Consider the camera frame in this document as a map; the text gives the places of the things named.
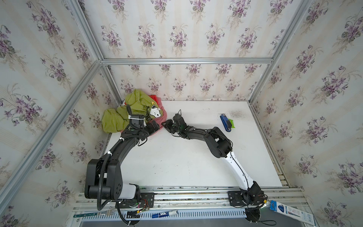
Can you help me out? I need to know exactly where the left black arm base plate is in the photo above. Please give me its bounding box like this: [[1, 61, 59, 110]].
[[115, 193, 155, 210]]

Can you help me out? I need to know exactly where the blue white marker pen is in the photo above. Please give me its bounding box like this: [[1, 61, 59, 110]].
[[152, 210, 178, 218]]

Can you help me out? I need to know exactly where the green printed t-shirt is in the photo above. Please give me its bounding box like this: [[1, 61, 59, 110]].
[[102, 89, 152, 133]]

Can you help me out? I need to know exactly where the white slotted cable duct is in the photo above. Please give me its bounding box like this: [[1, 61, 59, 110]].
[[80, 208, 247, 222]]

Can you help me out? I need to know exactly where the white blue cardboard box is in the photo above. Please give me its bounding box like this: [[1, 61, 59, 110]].
[[270, 201, 316, 227]]

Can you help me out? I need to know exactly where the aluminium mounting rail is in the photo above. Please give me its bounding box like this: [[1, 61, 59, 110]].
[[72, 185, 308, 212]]

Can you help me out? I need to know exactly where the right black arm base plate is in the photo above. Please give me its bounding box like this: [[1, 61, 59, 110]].
[[227, 190, 268, 207]]

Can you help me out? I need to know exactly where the green handled tool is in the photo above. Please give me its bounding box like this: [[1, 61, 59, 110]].
[[73, 212, 98, 218]]

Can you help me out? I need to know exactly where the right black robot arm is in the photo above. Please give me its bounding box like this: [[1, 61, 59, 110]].
[[162, 113, 268, 210]]

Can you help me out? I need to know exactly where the small green object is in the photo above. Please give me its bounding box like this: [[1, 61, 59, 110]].
[[228, 119, 235, 128]]

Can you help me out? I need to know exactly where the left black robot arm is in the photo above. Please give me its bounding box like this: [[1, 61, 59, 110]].
[[84, 114, 160, 211]]

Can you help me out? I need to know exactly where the red cloth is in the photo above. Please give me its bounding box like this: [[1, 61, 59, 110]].
[[149, 95, 161, 105]]

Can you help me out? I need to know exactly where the blue stapler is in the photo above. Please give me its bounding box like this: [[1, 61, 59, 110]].
[[220, 113, 232, 132]]

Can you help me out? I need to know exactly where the pink cloth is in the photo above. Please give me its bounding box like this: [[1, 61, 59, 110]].
[[148, 100, 167, 131]]

